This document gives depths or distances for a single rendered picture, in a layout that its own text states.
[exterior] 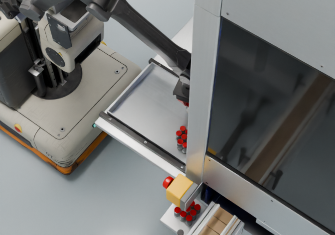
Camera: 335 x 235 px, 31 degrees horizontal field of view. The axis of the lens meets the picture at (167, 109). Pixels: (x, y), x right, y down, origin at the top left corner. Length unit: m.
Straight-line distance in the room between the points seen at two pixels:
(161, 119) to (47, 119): 0.88
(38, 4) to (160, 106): 0.57
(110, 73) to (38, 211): 0.74
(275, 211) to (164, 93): 0.68
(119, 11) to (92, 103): 1.26
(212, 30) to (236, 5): 0.12
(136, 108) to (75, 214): 0.94
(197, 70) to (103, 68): 1.63
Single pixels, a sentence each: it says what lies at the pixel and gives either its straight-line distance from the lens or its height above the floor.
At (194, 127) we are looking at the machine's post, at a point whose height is 1.32.
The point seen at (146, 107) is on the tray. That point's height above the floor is 0.88.
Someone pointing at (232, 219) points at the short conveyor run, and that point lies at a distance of 1.90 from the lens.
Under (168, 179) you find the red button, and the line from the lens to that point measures 1.89.
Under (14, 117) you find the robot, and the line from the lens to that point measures 2.94.
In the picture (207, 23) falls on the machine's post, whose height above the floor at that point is 1.76.
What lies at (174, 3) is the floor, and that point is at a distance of 3.62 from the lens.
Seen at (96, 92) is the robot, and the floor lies 0.28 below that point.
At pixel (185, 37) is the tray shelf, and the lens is 2.35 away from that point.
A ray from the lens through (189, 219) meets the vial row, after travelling 1.94.
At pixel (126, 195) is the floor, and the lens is 2.98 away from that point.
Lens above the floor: 2.74
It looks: 59 degrees down
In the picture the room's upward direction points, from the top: straight up
